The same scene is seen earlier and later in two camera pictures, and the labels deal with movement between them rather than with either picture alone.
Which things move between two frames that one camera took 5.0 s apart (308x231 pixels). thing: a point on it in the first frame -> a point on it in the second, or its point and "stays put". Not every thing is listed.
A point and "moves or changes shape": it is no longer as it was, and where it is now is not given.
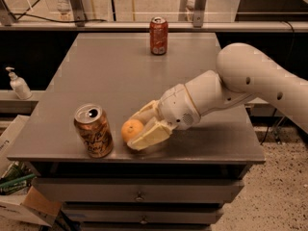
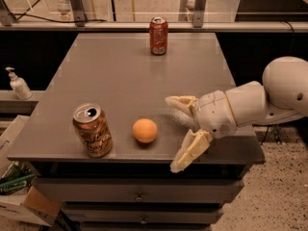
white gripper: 175,107 -> 214,114
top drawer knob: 140,196 stays put
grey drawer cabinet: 179,184 stays put
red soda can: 159,36 stays put
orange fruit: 131,129 moves or changes shape
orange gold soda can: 92,125 stays put
